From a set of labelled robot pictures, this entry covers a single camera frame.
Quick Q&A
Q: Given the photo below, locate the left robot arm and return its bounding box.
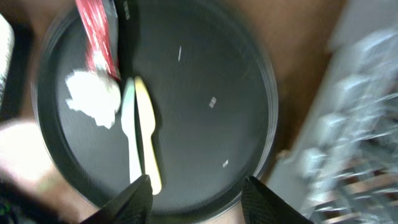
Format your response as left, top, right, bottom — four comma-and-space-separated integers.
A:
1, 120, 60, 223

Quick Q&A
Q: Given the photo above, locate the grey dishwasher rack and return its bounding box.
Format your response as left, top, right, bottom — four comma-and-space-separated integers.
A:
267, 1, 397, 223

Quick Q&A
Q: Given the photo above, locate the red sauce packet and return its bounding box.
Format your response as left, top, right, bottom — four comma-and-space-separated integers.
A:
75, 0, 121, 81

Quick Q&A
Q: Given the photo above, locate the round black serving tray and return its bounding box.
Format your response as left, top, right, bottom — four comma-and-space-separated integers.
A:
35, 0, 278, 223

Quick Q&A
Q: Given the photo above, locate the yellow plastic knife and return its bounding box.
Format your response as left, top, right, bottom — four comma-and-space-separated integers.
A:
134, 76, 162, 195

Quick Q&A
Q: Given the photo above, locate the light green plastic knife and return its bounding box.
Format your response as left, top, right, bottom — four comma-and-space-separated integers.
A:
121, 78, 142, 183

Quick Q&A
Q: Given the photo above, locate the crumpled white napkin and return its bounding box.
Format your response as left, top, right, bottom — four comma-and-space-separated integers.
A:
65, 70, 121, 129

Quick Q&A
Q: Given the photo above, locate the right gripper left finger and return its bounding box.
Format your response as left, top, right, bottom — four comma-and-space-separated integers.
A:
81, 174, 153, 224

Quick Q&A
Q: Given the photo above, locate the black rectangular tray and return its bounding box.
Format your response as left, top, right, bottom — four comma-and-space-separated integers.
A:
1, 23, 33, 122

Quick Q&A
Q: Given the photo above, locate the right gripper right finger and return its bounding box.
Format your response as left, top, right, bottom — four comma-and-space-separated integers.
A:
241, 176, 313, 224

